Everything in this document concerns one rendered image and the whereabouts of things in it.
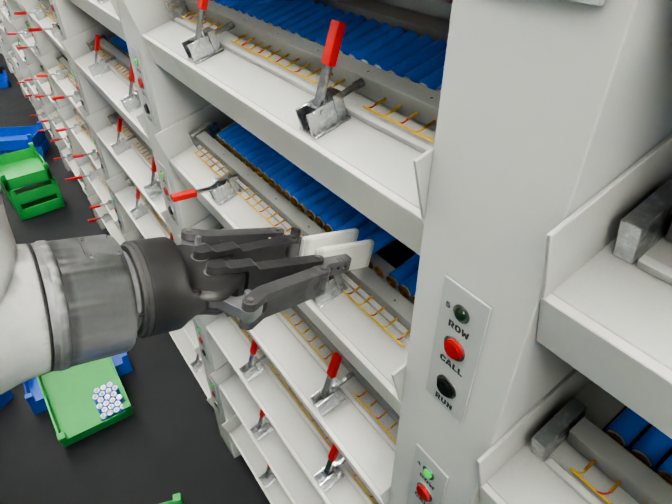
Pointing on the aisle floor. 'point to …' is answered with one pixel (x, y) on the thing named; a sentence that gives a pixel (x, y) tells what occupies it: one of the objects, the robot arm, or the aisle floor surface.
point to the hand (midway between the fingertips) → (336, 252)
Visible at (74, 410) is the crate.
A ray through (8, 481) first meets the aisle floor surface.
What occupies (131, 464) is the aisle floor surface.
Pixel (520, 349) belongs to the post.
